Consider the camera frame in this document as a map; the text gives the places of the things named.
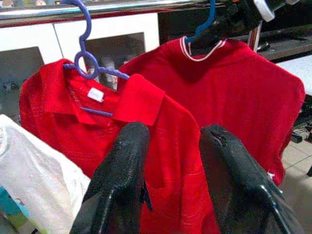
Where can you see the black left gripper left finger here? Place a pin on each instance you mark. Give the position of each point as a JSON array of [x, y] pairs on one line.
[[122, 175]]

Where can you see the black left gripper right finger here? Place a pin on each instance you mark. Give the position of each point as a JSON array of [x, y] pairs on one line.
[[239, 190]]

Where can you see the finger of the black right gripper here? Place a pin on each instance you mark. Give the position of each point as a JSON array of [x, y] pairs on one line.
[[217, 31]]

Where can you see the blue clothes hanger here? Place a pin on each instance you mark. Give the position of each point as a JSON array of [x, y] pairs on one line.
[[212, 12]]

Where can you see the red shirt with white trim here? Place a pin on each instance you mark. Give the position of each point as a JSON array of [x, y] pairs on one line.
[[243, 97]]

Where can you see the purple plastic clothes hanger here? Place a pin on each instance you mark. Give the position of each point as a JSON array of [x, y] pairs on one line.
[[82, 45]]

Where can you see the black TV stand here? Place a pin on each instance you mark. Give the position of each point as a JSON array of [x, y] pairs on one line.
[[175, 26]]

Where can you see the red polo shirt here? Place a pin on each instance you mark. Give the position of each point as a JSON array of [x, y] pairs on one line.
[[170, 158]]

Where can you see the white shirt with teal print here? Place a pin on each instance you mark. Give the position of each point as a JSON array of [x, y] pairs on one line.
[[36, 170]]

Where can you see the white cabinet with dark panels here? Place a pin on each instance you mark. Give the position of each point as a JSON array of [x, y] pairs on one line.
[[29, 36]]

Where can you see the chrome clothes rack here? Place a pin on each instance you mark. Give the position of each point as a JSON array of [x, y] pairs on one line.
[[48, 11]]

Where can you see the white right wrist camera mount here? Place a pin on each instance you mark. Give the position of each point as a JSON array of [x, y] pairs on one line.
[[264, 12]]

